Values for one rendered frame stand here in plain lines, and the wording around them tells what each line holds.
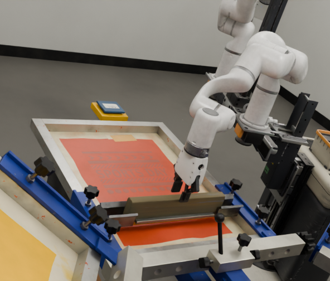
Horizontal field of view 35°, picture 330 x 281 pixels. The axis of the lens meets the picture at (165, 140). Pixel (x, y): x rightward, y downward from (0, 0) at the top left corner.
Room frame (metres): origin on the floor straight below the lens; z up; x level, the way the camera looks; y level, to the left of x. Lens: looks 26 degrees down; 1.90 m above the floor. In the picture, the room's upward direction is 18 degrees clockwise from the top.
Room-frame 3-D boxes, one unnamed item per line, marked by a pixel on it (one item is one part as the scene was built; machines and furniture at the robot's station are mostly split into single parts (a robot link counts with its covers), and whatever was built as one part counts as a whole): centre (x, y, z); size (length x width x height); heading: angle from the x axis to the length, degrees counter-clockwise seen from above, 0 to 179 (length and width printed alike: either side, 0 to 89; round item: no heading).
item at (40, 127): (1.58, 0.03, 0.97); 0.79 x 0.58 x 0.04; 37
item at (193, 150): (1.40, -0.10, 1.24); 0.09 x 0.07 x 0.03; 37
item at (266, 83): (2.03, -0.34, 1.37); 0.13 x 0.10 x 0.16; 70
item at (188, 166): (1.40, -0.10, 1.18); 0.10 x 0.08 x 0.11; 37
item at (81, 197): (1.22, 0.11, 0.98); 0.30 x 0.05 x 0.07; 37
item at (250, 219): (1.55, -0.33, 0.98); 0.30 x 0.05 x 0.07; 37
